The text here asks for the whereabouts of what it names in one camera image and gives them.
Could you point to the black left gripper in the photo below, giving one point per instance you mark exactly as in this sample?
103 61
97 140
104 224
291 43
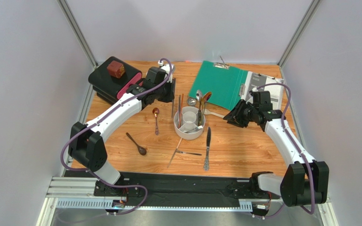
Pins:
171 95

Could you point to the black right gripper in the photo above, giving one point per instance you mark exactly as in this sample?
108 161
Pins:
240 111

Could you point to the orange chopstick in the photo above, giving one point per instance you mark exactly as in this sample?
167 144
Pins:
182 98

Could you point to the iridescent ornate handle utensil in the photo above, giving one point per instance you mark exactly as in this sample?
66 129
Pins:
156 112

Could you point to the silver spoon dark handle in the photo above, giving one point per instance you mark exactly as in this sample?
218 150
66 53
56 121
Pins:
199 96

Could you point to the gold spoon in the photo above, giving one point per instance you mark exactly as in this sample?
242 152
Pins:
202 101

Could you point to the silver table knife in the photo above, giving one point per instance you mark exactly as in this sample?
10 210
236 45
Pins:
206 166

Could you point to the dark brown wooden spoon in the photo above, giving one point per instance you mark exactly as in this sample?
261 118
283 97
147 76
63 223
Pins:
141 150

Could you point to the iridescent blue purple spoon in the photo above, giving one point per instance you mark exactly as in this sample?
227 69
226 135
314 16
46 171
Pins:
208 95

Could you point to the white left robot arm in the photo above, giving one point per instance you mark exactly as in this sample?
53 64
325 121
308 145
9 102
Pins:
87 141

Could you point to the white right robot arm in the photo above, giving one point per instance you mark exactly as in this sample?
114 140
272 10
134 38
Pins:
306 179

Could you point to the silver utensils in holder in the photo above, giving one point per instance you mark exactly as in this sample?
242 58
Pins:
194 129

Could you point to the white plastic spoon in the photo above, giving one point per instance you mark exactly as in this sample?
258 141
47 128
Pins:
208 112

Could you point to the green clipboard folder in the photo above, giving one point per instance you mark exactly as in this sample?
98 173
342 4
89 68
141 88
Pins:
224 83

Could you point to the white divided utensil holder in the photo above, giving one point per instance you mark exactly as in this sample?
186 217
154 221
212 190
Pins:
186 121

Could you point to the setup guide booklet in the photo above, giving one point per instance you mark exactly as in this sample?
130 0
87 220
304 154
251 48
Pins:
261 82

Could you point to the red brown cube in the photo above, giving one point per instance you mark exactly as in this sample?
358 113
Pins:
116 69

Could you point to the black pink drawer box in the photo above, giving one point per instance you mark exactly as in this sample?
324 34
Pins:
109 88

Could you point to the small silver fork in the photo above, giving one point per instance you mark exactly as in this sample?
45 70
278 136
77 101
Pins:
182 152

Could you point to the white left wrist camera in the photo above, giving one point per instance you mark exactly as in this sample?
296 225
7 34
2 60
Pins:
166 66

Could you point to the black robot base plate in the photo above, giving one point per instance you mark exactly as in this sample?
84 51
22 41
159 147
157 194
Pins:
166 190

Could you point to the aluminium frame rail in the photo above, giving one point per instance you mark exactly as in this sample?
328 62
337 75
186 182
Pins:
70 199

